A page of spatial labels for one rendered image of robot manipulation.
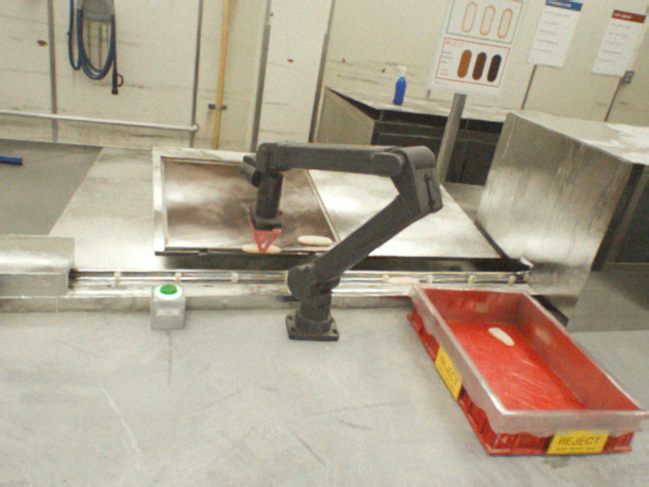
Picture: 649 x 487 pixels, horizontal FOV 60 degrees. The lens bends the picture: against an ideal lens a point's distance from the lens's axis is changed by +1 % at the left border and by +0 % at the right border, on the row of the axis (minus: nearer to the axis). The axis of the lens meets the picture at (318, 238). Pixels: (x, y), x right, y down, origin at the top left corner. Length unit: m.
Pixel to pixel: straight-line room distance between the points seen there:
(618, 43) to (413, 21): 2.31
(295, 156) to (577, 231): 0.80
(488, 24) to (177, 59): 3.17
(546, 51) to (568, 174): 4.62
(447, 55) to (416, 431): 1.54
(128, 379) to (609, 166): 1.22
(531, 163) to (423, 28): 3.84
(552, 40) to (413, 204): 5.31
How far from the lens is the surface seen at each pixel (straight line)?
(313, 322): 1.28
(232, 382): 1.15
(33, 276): 1.31
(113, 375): 1.17
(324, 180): 1.94
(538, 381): 1.41
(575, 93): 6.59
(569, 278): 1.64
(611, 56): 6.76
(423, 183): 1.03
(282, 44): 4.78
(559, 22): 6.26
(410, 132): 3.31
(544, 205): 1.72
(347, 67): 5.27
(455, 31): 2.29
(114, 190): 2.04
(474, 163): 3.58
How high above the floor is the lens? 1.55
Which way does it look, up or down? 24 degrees down
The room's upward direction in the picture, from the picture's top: 10 degrees clockwise
